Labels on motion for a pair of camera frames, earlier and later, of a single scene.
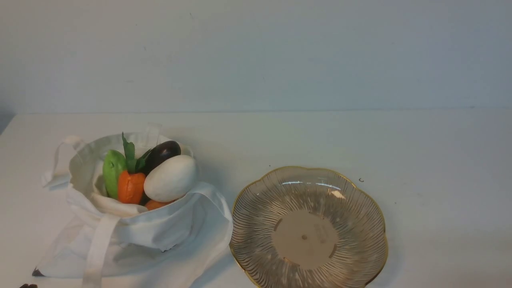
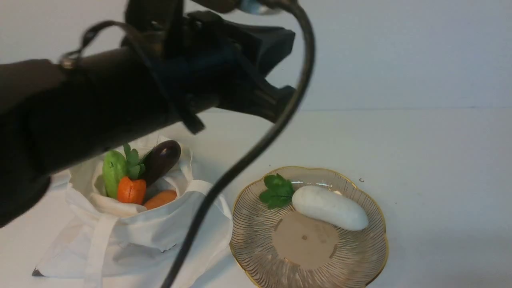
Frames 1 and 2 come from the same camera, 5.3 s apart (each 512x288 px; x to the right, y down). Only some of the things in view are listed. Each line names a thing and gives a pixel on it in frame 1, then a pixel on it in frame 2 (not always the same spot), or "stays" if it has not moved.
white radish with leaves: x=170 y=179 to x=326 y=206
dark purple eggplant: x=157 y=154 stays
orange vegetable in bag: x=151 y=204 stays
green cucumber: x=115 y=162 stays
